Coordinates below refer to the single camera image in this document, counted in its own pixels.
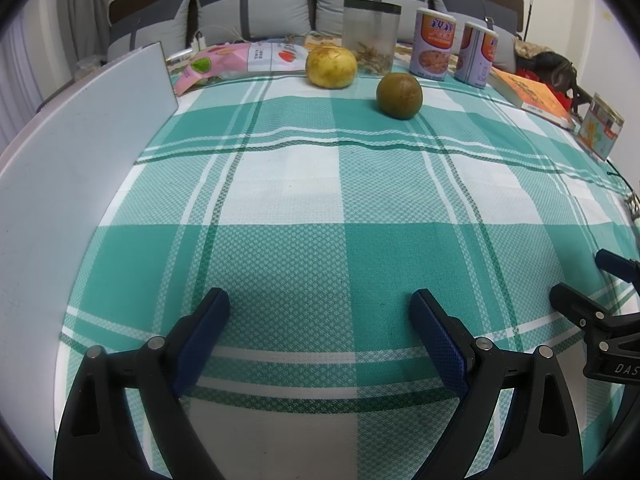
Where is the pink snack bag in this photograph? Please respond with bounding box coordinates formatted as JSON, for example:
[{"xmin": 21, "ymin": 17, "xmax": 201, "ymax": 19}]
[{"xmin": 173, "ymin": 42, "xmax": 311, "ymax": 96}]

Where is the green-brown round fruit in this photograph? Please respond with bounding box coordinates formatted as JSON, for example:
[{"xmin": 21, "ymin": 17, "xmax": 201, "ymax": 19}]
[{"xmin": 376, "ymin": 73, "xmax": 423, "ymax": 121}]

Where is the green checked cloth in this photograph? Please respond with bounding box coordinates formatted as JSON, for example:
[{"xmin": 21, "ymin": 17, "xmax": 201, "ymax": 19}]
[{"xmin": 55, "ymin": 57, "xmax": 640, "ymax": 480}]

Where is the black cable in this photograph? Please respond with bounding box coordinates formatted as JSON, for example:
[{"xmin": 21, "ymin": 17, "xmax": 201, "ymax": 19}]
[{"xmin": 606, "ymin": 171, "xmax": 640, "ymax": 221}]

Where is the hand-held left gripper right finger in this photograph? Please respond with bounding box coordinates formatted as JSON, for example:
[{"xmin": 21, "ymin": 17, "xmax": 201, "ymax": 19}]
[{"xmin": 409, "ymin": 288, "xmax": 583, "ymax": 480}]

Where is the orange book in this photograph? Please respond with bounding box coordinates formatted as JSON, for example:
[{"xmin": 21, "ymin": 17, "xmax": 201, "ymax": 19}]
[{"xmin": 487, "ymin": 69, "xmax": 576, "ymax": 130}]

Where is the yellow pear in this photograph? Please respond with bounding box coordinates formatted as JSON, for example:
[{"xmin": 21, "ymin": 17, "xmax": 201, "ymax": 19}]
[{"xmin": 306, "ymin": 45, "xmax": 358, "ymax": 89}]

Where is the dark bag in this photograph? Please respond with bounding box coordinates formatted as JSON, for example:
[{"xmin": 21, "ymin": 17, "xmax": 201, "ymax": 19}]
[{"xmin": 515, "ymin": 40, "xmax": 591, "ymax": 111}]

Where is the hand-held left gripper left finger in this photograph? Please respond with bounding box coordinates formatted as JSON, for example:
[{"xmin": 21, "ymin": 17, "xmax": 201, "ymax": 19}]
[{"xmin": 52, "ymin": 287, "xmax": 231, "ymax": 480}]

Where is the clear plastic jar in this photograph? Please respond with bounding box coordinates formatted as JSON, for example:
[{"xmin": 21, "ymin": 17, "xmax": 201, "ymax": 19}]
[{"xmin": 341, "ymin": 0, "xmax": 402, "ymax": 73}]

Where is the white foam board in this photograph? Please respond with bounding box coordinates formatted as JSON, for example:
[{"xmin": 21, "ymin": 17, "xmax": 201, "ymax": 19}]
[{"xmin": 0, "ymin": 42, "xmax": 179, "ymax": 441}]

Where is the purple food can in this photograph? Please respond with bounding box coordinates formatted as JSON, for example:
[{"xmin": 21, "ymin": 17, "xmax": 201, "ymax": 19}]
[
  {"xmin": 409, "ymin": 7, "xmax": 458, "ymax": 81},
  {"xmin": 454, "ymin": 21, "xmax": 500, "ymax": 89}
]

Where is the grey curtain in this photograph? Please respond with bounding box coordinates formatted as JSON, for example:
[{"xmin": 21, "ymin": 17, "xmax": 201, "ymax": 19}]
[{"xmin": 0, "ymin": 0, "xmax": 107, "ymax": 128}]

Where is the small colourful box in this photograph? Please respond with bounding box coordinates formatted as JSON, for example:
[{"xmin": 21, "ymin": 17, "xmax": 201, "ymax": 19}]
[{"xmin": 576, "ymin": 92, "xmax": 625, "ymax": 161}]

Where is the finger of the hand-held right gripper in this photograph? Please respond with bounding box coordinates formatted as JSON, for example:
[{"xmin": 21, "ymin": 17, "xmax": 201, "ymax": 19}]
[
  {"xmin": 550, "ymin": 282, "xmax": 640, "ymax": 351},
  {"xmin": 595, "ymin": 249, "xmax": 640, "ymax": 287}
]

